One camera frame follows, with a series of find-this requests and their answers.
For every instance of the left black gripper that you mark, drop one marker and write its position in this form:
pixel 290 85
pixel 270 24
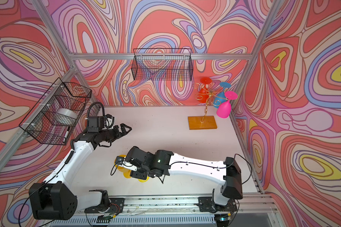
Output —
pixel 117 134

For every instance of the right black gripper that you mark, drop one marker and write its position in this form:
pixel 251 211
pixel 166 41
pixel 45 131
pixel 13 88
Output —
pixel 138 175

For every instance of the magenta wine glass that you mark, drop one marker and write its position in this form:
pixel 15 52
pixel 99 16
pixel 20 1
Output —
pixel 225 108

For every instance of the blue wine glass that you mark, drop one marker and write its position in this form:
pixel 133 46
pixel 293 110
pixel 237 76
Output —
pixel 220 97

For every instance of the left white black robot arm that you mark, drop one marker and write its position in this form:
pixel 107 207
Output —
pixel 53 199

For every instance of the orange wooden rack base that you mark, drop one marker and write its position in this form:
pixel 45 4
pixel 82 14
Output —
pixel 202 122

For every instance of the red wine glass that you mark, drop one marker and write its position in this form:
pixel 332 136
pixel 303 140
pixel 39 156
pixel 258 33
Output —
pixel 203 93

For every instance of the black marker pen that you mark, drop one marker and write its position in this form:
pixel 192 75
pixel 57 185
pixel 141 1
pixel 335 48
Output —
pixel 65 137

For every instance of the silver tape roll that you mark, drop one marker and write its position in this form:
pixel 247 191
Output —
pixel 65 117

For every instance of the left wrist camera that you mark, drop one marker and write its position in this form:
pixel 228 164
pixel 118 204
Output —
pixel 108 121

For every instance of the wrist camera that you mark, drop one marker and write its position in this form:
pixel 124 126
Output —
pixel 108 121
pixel 129 165

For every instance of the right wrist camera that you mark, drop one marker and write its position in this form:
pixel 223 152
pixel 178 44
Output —
pixel 129 165

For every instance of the black wire basket left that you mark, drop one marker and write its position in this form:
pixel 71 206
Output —
pixel 39 124

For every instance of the black wire basket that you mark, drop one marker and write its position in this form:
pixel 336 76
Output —
pixel 39 124
pixel 158 64

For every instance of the black wire basket back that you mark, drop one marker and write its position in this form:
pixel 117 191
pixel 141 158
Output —
pixel 158 64

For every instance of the aluminium frame rail base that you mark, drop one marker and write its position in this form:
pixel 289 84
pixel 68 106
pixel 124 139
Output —
pixel 181 211

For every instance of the gold wire glass rack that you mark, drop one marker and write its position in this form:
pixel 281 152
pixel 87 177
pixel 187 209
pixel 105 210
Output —
pixel 209 100

